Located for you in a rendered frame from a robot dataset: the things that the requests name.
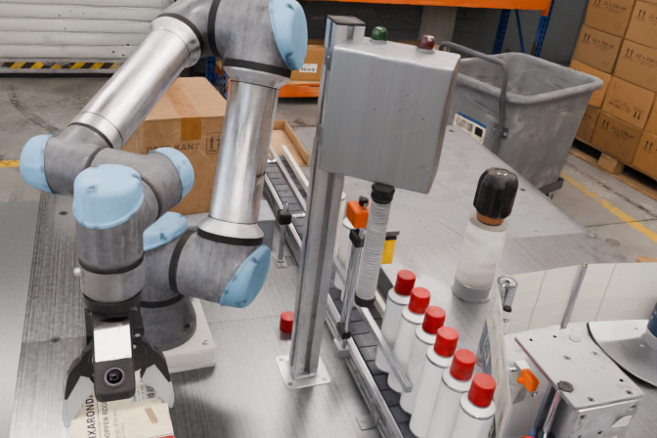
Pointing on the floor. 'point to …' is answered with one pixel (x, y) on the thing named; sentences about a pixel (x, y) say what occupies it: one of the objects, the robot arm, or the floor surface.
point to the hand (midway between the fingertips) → (120, 419)
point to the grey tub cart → (521, 110)
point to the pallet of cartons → (621, 67)
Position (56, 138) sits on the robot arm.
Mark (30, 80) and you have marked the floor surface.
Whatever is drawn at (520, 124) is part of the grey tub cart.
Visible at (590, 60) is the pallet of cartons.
